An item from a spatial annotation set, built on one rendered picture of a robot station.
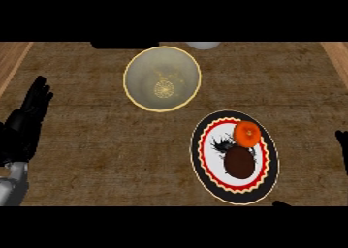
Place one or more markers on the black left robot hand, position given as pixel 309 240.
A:
pixel 20 132

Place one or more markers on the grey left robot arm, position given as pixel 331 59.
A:
pixel 10 187

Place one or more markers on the brown cupcake with orange frosting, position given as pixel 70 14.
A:
pixel 241 163

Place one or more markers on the black red white plate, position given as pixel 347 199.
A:
pixel 208 174

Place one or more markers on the beige bowl with yellow rim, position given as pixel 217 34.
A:
pixel 162 77

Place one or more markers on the brown woven placemat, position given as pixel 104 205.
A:
pixel 109 151

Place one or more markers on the black appliance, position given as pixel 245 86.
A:
pixel 125 45

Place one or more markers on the white round object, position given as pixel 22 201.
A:
pixel 204 45

